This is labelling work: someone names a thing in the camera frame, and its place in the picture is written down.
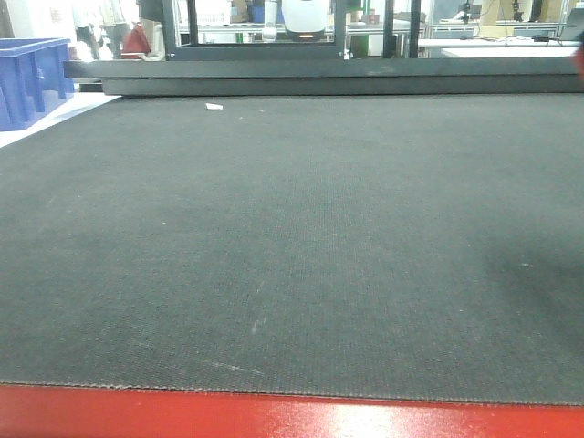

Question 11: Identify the red magnetic cube block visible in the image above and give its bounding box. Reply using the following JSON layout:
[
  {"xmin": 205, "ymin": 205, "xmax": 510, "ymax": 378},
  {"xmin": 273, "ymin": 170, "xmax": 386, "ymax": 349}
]
[{"xmin": 571, "ymin": 43, "xmax": 584, "ymax": 81}]

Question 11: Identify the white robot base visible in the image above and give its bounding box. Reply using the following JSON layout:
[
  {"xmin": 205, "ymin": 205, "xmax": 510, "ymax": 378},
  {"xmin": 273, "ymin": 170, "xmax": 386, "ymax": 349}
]
[{"xmin": 281, "ymin": 0, "xmax": 329, "ymax": 42}]

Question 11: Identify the dark grey carpet mat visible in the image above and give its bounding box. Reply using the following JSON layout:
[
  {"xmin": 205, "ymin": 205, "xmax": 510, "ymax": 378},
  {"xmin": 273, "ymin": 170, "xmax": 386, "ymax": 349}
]
[{"xmin": 1, "ymin": 94, "xmax": 583, "ymax": 405}]

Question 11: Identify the small white paper scrap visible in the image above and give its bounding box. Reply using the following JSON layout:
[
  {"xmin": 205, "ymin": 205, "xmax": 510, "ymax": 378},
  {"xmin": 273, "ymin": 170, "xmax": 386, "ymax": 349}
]
[{"xmin": 205, "ymin": 102, "xmax": 224, "ymax": 110}]

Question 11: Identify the dark red cone object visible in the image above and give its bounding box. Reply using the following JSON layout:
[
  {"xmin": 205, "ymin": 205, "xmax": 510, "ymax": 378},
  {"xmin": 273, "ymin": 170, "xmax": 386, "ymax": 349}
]
[{"xmin": 120, "ymin": 23, "xmax": 151, "ymax": 59}]

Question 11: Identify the white table in background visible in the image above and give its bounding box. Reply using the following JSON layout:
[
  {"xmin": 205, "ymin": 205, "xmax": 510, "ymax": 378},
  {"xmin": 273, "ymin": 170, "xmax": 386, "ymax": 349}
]
[{"xmin": 418, "ymin": 38, "xmax": 579, "ymax": 58}]

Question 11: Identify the blue plastic crate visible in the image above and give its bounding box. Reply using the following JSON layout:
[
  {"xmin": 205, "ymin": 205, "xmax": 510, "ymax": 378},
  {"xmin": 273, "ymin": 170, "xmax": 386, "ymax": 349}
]
[{"xmin": 1, "ymin": 38, "xmax": 74, "ymax": 131}]

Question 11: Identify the black metal frame platform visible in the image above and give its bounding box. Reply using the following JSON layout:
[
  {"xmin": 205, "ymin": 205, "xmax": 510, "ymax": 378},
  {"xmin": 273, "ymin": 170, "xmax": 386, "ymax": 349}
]
[{"xmin": 63, "ymin": 1, "xmax": 583, "ymax": 97}]

